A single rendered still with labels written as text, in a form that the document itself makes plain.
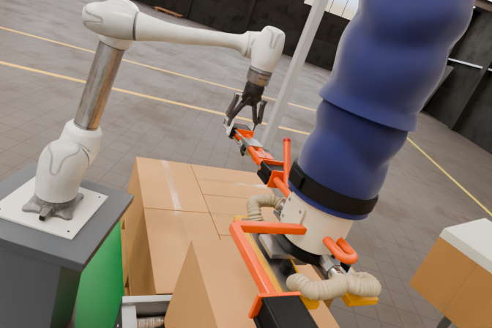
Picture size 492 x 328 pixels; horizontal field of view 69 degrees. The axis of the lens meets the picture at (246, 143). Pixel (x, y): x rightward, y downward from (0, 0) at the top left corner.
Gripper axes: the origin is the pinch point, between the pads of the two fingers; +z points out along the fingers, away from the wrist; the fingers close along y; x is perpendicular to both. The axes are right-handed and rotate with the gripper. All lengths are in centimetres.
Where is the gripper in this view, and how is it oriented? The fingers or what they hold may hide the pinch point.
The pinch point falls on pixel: (239, 129)
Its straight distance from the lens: 143.5
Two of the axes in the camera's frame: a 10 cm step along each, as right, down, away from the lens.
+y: 8.9, 1.5, 4.4
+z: -3.2, 8.8, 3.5
